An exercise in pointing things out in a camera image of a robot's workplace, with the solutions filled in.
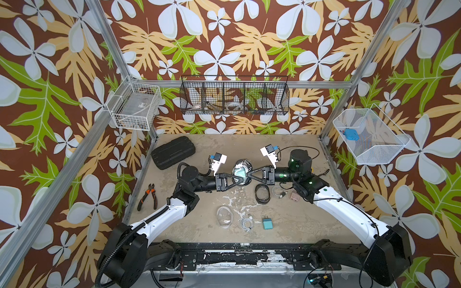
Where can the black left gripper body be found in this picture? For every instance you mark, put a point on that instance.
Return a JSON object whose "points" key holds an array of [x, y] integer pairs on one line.
{"points": [[218, 186]]}

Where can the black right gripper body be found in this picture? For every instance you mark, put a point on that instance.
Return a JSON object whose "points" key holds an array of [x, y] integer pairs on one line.
{"points": [[271, 176]]}

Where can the green charger plug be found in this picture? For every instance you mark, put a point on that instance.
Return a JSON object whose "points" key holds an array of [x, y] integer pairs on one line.
{"points": [[241, 174]]}

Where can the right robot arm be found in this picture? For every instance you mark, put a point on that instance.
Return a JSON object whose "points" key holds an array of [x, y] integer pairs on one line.
{"points": [[384, 251]]}

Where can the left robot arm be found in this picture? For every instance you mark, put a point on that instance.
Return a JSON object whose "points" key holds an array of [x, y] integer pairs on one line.
{"points": [[128, 253]]}

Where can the pink charger plug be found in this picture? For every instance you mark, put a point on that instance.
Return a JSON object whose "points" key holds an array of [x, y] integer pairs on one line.
{"points": [[295, 197]]}

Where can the teal charger plug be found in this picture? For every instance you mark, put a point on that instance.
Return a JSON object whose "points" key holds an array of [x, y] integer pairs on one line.
{"points": [[267, 223]]}

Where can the black hard plastic case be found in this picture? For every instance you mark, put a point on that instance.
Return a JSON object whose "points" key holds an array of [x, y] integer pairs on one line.
{"points": [[173, 152]]}

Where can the blue object in basket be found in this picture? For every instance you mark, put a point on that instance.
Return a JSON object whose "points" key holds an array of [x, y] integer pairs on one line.
{"points": [[351, 134]]}

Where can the white mesh basket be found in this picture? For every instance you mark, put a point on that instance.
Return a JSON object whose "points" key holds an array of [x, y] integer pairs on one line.
{"points": [[381, 139]]}

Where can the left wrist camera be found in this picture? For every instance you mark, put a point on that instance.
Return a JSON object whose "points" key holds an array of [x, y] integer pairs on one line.
{"points": [[216, 161]]}

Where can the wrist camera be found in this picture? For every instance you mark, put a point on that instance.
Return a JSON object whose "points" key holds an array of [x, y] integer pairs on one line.
{"points": [[270, 152], [216, 161]]}

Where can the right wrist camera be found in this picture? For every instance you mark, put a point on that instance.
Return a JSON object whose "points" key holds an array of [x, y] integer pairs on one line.
{"points": [[270, 152]]}

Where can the black wire basket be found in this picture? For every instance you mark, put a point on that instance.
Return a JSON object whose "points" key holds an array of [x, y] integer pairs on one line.
{"points": [[233, 95]]}

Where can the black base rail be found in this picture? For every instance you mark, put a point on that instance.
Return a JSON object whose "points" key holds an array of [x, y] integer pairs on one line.
{"points": [[300, 257]]}

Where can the white wire basket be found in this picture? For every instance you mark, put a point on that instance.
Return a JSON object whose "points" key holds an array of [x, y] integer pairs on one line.
{"points": [[134, 104]]}

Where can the aluminium frame post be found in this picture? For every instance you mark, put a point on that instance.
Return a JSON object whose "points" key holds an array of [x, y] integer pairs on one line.
{"points": [[109, 38]]}

